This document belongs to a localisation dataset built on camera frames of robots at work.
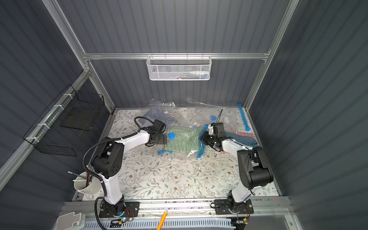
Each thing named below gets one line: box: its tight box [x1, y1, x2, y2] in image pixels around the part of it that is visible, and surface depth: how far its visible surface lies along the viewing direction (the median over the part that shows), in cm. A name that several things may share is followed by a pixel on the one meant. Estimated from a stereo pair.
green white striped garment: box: [163, 126, 204, 153], surface depth 98 cm
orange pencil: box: [156, 211, 168, 230], surface depth 72 cm
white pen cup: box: [73, 171, 103, 195], surface depth 75 cm
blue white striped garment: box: [138, 107, 179, 127], surface depth 114 cm
